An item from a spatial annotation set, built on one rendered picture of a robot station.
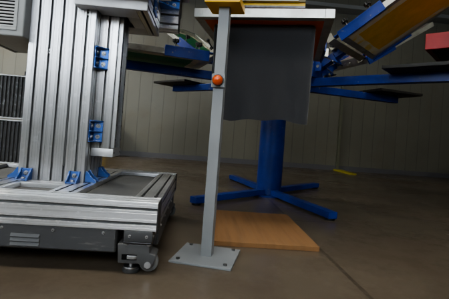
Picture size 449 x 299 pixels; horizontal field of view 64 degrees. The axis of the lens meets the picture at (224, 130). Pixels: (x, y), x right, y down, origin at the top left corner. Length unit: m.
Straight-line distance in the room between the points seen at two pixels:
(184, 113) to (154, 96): 0.57
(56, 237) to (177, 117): 4.86
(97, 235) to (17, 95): 0.72
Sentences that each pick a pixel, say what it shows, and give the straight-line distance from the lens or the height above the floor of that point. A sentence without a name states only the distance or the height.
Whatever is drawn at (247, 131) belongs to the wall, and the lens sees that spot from 5.99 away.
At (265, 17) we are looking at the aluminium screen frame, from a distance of 1.56.
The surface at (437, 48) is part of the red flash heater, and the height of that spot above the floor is 1.02.
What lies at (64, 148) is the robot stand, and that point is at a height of 0.36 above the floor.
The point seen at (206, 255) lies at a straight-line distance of 1.38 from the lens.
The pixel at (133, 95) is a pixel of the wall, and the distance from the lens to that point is 6.08.
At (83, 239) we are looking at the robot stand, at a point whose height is 0.10.
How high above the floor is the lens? 0.45
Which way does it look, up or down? 1 degrees up
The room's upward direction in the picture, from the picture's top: 4 degrees clockwise
